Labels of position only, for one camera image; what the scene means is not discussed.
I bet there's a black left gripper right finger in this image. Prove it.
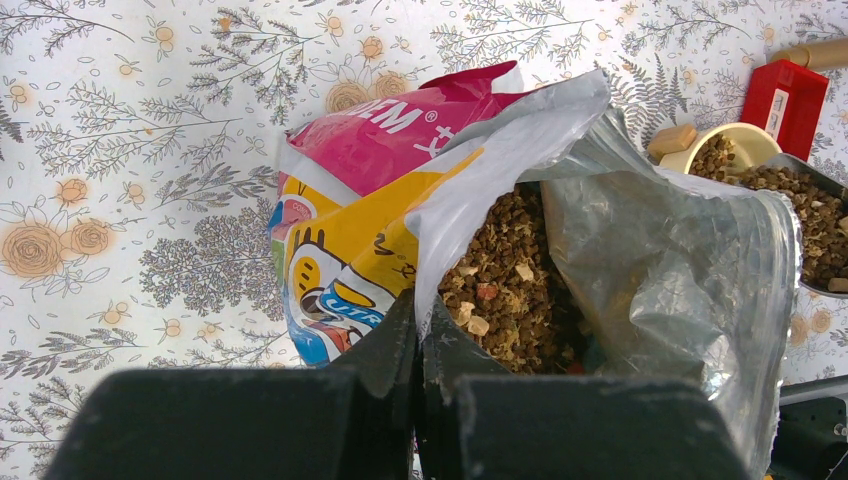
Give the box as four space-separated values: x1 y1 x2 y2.
418 301 747 479

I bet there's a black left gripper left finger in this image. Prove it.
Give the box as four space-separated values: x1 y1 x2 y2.
46 290 416 479

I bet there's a cat print pet food bag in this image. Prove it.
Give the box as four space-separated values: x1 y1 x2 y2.
269 62 801 478

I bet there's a metal food scoop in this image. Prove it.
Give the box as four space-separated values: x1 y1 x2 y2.
731 153 847 297

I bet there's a brown pet food kibble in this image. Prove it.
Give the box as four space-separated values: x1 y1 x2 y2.
438 183 588 374

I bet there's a cream pet bowl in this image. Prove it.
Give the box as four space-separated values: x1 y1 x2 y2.
659 122 782 182

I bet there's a small wooden block near bowl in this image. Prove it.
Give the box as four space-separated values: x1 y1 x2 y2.
646 124 697 161

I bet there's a floral patterned table mat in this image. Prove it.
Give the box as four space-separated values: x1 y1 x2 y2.
1 1 847 479

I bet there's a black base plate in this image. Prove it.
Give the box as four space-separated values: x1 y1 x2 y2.
769 375 847 480

